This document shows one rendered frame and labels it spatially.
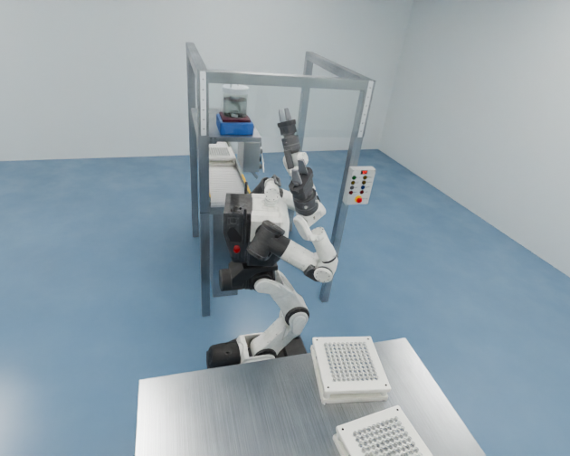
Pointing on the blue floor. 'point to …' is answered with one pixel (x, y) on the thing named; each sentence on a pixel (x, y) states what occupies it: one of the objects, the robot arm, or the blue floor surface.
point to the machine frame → (208, 166)
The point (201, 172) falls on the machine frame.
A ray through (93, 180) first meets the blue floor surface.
